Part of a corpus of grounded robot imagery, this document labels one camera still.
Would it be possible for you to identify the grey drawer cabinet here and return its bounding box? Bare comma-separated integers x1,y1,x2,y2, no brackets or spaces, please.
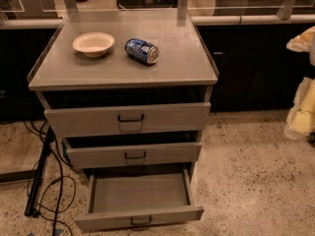
27,9,220,182

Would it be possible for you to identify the grey middle drawer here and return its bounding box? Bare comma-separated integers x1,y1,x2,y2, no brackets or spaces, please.
62,139,202,168

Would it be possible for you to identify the blue soda can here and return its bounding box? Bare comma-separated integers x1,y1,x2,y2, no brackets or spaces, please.
125,38,159,65

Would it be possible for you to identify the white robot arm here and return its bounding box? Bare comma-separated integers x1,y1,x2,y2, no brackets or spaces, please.
283,27,315,140

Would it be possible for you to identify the grey top drawer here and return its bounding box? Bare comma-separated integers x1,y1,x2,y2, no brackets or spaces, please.
44,102,211,138

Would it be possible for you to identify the black floor cable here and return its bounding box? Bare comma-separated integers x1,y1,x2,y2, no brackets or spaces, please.
23,120,77,236

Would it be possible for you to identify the black floor bar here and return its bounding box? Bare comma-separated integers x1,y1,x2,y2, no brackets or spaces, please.
24,128,55,216

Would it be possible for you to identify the grey drawer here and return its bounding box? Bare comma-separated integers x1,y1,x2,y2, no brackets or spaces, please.
44,102,211,138
75,165,204,232
62,139,202,168

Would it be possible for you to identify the grey bottom drawer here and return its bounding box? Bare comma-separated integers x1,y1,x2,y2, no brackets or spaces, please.
75,165,204,232

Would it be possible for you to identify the white paper bowl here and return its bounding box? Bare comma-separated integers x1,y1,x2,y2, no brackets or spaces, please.
72,32,114,58

